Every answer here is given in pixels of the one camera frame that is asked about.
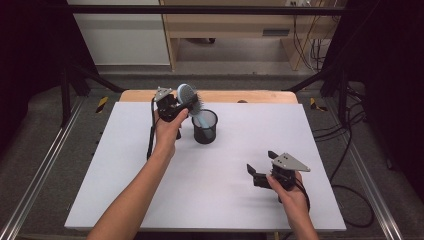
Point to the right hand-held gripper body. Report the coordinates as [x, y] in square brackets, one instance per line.
[286, 166]

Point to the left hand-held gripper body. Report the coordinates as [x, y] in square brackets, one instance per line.
[166, 105]

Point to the light blue hairbrush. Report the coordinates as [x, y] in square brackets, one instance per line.
[193, 100]

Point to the black mesh pen holder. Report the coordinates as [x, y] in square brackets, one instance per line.
[205, 130]

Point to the person's left hand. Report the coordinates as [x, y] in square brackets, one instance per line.
[168, 133]

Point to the person's right hand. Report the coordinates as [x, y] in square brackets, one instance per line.
[290, 200]

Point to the white table mat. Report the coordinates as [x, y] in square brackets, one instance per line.
[216, 186]

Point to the wooden table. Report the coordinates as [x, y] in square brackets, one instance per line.
[233, 96]

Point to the yellow black floor tape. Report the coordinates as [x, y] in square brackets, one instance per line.
[316, 105]
[102, 104]

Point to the white cabinet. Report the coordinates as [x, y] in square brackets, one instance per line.
[123, 40]

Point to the wooden desk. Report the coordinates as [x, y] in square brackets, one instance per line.
[233, 26]

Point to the black curtain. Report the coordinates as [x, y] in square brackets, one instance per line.
[26, 66]
[390, 83]

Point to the aluminium rail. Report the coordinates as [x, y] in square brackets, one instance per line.
[370, 186]
[40, 173]

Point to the black metal frame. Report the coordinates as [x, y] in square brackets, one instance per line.
[200, 9]

